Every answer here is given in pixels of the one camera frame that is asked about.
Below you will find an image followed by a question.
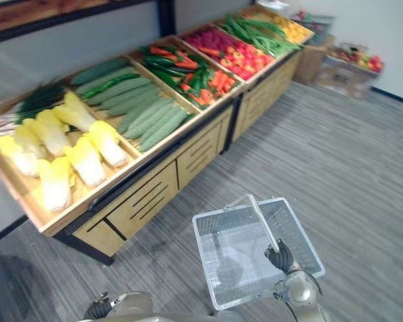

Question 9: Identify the clear plastic shopping basket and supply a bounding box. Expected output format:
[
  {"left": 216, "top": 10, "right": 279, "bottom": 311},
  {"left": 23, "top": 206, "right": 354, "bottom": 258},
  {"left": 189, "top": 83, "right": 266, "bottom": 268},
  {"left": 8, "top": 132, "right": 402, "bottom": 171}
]
[{"left": 191, "top": 193, "right": 326, "bottom": 311}]

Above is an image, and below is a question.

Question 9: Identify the dark green cucumber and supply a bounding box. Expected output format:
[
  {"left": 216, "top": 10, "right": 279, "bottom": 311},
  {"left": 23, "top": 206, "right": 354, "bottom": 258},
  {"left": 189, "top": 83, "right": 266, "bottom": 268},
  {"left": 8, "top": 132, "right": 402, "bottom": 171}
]
[
  {"left": 75, "top": 66, "right": 137, "bottom": 97},
  {"left": 70, "top": 58, "right": 130, "bottom": 87}
]

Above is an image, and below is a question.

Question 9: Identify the pile of mixed fruit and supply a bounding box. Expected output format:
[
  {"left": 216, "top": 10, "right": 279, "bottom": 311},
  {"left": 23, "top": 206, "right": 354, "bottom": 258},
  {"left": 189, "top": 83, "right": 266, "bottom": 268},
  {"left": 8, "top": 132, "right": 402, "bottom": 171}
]
[{"left": 328, "top": 42, "right": 384, "bottom": 73}]

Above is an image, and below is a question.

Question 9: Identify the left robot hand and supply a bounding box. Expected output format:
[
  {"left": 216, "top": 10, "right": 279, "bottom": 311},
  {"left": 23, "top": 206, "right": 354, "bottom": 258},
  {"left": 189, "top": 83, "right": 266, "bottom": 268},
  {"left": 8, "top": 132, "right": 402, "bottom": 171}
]
[{"left": 83, "top": 290, "right": 128, "bottom": 321}]

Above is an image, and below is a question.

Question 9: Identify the bumpy green bitter gourd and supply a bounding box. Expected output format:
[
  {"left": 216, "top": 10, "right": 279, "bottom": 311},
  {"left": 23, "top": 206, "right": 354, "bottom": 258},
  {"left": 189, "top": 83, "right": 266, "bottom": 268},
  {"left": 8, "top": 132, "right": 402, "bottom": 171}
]
[
  {"left": 138, "top": 109, "right": 193, "bottom": 153},
  {"left": 106, "top": 90, "right": 163, "bottom": 118},
  {"left": 86, "top": 76, "right": 152, "bottom": 107},
  {"left": 99, "top": 83, "right": 159, "bottom": 111},
  {"left": 123, "top": 102, "right": 184, "bottom": 140},
  {"left": 116, "top": 97, "right": 174, "bottom": 134}
]

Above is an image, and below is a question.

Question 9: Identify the pile of red tomatoes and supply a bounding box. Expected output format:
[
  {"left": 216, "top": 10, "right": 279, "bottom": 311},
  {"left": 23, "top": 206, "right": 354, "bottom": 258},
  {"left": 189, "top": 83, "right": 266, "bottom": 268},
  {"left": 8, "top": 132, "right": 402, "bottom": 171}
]
[{"left": 220, "top": 42, "right": 275, "bottom": 81}]

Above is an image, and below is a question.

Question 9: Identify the silver robot torso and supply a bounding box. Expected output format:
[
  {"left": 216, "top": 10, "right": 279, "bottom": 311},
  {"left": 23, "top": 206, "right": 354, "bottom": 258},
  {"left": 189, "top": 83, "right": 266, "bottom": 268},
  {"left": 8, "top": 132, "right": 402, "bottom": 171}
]
[{"left": 99, "top": 310, "right": 248, "bottom": 322}]

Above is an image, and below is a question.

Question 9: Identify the crate of red vegetables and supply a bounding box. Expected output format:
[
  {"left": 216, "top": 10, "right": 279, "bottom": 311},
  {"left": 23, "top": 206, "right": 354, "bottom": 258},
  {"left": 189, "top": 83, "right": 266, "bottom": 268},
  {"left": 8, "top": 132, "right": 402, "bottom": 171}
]
[{"left": 289, "top": 9, "right": 335, "bottom": 46}]

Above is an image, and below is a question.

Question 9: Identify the pile of green beans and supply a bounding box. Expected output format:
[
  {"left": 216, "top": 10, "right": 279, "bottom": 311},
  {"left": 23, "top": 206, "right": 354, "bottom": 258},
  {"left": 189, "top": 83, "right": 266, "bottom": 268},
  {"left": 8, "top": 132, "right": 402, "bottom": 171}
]
[{"left": 221, "top": 13, "right": 302, "bottom": 58}]

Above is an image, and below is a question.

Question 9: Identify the long wooden produce stand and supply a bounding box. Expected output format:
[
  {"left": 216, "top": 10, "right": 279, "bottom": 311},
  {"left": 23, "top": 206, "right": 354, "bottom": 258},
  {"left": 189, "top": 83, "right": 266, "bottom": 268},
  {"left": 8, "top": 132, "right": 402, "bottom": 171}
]
[{"left": 0, "top": 33, "right": 243, "bottom": 266}]

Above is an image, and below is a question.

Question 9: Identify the pile of magenta red fruit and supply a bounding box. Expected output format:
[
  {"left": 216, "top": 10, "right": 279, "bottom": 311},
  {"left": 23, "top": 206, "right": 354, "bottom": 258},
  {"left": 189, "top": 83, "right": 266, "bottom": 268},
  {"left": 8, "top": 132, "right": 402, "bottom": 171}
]
[{"left": 183, "top": 27, "right": 238, "bottom": 56}]

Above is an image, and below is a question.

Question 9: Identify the orange carrot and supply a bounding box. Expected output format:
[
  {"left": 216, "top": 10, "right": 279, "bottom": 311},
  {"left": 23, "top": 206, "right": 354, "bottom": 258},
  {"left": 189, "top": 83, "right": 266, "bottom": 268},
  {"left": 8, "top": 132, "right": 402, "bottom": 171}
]
[{"left": 149, "top": 46, "right": 173, "bottom": 57}]

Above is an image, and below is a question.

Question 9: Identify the printed cardboard box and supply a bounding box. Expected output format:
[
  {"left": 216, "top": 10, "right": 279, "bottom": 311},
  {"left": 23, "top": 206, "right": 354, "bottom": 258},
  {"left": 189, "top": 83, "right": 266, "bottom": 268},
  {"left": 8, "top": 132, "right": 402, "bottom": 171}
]
[{"left": 314, "top": 55, "right": 384, "bottom": 100}]

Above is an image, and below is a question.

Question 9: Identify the short wooden produce stand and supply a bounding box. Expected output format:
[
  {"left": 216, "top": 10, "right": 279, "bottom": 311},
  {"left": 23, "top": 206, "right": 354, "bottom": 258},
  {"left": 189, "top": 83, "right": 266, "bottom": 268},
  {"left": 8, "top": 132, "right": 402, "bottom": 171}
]
[{"left": 179, "top": 2, "right": 316, "bottom": 144}]

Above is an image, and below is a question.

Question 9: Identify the pile of yellow fruit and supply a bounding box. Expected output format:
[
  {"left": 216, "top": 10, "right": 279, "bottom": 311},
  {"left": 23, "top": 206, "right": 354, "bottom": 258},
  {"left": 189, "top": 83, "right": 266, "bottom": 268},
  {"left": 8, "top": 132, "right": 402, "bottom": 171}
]
[{"left": 271, "top": 13, "right": 312, "bottom": 44}]

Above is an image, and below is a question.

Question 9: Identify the glossy long green pepper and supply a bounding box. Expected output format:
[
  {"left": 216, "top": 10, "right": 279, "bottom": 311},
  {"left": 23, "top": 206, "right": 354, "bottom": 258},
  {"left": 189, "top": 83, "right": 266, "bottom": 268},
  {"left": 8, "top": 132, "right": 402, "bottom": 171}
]
[{"left": 82, "top": 72, "right": 142, "bottom": 100}]

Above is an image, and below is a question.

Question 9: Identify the tall brown cardboard box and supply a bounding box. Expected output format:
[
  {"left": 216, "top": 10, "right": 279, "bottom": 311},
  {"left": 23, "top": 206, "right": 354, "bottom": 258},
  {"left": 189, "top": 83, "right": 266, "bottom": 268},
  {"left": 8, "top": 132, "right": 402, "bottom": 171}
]
[{"left": 292, "top": 35, "right": 337, "bottom": 87}]

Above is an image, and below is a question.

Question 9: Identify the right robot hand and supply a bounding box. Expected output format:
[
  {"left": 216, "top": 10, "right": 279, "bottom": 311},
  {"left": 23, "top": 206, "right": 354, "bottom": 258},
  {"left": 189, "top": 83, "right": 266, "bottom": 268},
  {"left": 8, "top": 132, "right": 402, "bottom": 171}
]
[{"left": 263, "top": 238, "right": 295, "bottom": 273}]

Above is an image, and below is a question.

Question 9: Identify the bunch of green onions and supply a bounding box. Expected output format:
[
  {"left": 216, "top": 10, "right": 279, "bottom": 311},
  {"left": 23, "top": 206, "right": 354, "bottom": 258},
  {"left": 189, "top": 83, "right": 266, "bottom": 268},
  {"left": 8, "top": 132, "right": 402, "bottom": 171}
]
[{"left": 0, "top": 79, "right": 69, "bottom": 146}]

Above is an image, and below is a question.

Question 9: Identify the pile of orange carrots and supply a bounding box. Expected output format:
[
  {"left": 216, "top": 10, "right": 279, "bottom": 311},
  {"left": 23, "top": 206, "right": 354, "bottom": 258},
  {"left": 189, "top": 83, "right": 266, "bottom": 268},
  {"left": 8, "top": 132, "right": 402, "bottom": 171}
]
[{"left": 181, "top": 68, "right": 239, "bottom": 107}]

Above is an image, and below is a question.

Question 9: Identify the wooden shelf with black frame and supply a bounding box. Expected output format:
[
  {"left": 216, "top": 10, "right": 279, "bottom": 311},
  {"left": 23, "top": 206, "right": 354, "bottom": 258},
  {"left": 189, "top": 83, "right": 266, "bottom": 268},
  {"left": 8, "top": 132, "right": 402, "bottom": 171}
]
[{"left": 0, "top": 0, "right": 177, "bottom": 47}]

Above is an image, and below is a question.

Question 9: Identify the yellow napa cabbage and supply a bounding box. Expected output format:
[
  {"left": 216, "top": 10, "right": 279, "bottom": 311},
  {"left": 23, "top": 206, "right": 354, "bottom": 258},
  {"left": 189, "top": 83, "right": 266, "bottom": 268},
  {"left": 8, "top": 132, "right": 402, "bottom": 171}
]
[
  {"left": 22, "top": 109, "right": 72, "bottom": 158},
  {"left": 52, "top": 92, "right": 97, "bottom": 133},
  {"left": 32, "top": 156, "right": 73, "bottom": 213},
  {"left": 0, "top": 135, "right": 41, "bottom": 178},
  {"left": 63, "top": 136, "right": 106, "bottom": 189},
  {"left": 83, "top": 120, "right": 129, "bottom": 168},
  {"left": 13, "top": 124, "right": 48, "bottom": 159}
]

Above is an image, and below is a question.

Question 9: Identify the pile of green chili peppers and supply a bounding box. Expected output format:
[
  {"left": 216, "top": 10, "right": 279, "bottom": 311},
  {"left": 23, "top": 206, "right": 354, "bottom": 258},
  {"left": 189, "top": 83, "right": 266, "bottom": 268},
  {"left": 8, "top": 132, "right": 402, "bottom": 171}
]
[{"left": 139, "top": 43, "right": 211, "bottom": 101}]

